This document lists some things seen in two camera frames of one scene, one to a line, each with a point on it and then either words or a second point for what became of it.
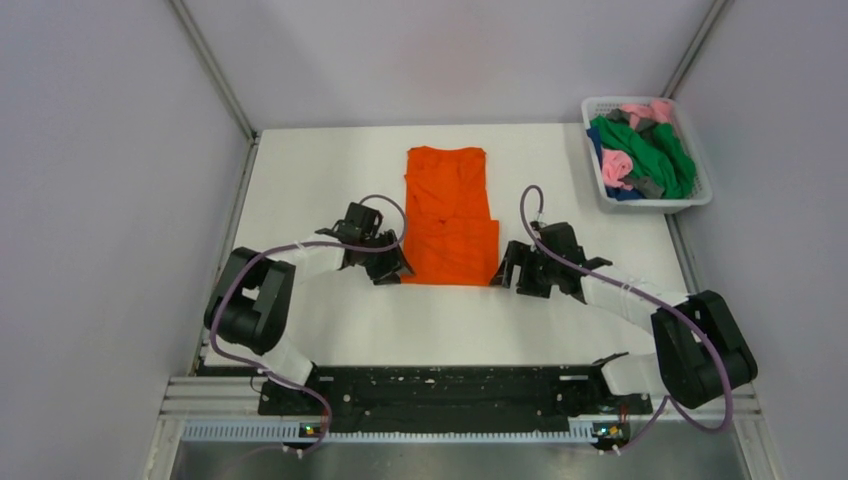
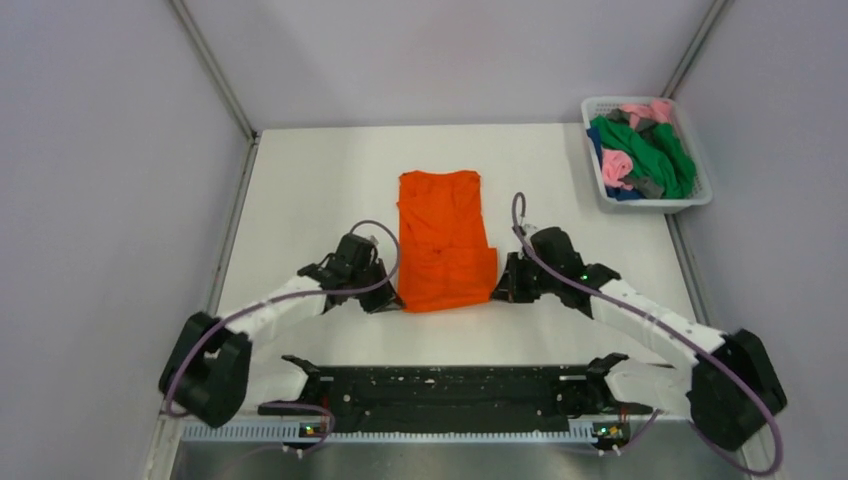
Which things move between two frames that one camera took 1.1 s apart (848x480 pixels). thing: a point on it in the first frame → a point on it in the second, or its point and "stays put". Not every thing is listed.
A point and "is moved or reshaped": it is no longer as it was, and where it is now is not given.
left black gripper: x=385 y=273 → x=381 y=299
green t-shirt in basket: x=659 y=154 stays put
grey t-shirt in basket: x=646 y=186 stays put
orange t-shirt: x=450 y=238 is moved or reshaped
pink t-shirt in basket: x=617 y=167 stays put
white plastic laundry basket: x=642 y=156 stays put
